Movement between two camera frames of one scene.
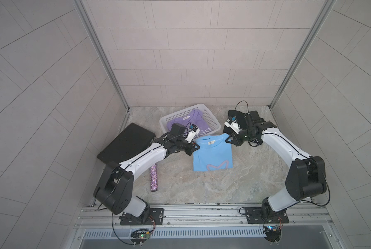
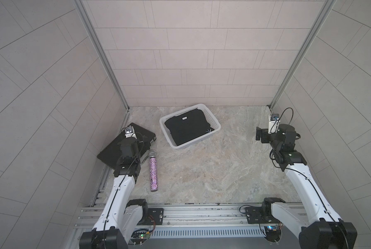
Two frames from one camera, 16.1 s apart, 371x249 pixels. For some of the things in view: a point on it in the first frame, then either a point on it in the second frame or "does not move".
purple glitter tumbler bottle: x=153 y=174 does not move
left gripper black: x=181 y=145 → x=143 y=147
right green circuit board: x=272 y=233 does not move
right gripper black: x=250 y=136 → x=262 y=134
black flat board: x=131 y=138 does not move
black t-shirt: x=245 y=121 → x=188 y=126
